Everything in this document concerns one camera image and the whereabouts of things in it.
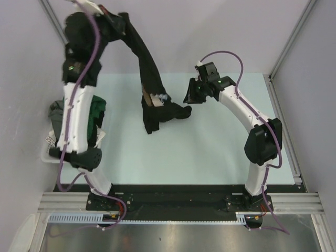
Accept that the grey cable duct strip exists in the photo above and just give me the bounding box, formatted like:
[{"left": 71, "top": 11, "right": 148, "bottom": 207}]
[{"left": 48, "top": 213, "right": 246, "bottom": 226}]

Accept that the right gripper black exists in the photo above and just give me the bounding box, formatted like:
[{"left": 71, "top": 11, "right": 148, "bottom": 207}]
[{"left": 183, "top": 78, "right": 207, "bottom": 104}]

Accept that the grey t shirt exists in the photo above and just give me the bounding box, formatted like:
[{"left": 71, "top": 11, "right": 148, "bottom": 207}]
[{"left": 48, "top": 100, "right": 64, "bottom": 140}]

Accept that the aluminium corner post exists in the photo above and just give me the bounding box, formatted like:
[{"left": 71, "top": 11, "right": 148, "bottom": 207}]
[
  {"left": 268, "top": 0, "right": 318, "bottom": 81},
  {"left": 39, "top": 0, "right": 89, "bottom": 81}
]

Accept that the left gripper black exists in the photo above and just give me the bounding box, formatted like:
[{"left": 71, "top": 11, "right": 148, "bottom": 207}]
[{"left": 86, "top": 4, "right": 125, "bottom": 59}]

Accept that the black printed t shirt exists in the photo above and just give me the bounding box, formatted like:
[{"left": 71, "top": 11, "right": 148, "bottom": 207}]
[{"left": 119, "top": 12, "right": 192, "bottom": 134}]

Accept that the right aluminium frame rail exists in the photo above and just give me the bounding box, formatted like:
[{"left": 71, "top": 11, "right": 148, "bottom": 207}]
[{"left": 263, "top": 75, "right": 304, "bottom": 185}]

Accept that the green t shirt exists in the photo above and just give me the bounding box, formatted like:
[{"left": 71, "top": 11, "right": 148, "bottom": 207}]
[{"left": 62, "top": 94, "right": 108, "bottom": 146}]

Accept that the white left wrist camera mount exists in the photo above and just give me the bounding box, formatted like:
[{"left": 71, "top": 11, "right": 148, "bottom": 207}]
[{"left": 73, "top": 0, "right": 103, "bottom": 15}]

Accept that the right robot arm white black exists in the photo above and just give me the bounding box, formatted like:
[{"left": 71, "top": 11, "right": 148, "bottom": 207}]
[{"left": 183, "top": 62, "right": 282, "bottom": 211}]

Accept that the left aluminium corner post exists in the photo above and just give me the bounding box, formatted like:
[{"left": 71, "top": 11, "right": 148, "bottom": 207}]
[{"left": 39, "top": 0, "right": 89, "bottom": 81}]

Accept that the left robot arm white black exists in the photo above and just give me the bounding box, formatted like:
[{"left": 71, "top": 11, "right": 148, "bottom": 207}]
[{"left": 49, "top": 12, "right": 125, "bottom": 210}]

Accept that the white plastic laundry basket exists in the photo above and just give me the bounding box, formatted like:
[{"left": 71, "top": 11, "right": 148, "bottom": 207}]
[{"left": 41, "top": 125, "right": 107, "bottom": 165}]

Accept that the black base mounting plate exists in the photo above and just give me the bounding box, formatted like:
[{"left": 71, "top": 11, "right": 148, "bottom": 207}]
[{"left": 66, "top": 185, "right": 306, "bottom": 229}]

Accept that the right aluminium corner post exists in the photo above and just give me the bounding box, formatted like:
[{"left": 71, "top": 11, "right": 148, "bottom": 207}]
[{"left": 268, "top": 0, "right": 318, "bottom": 81}]

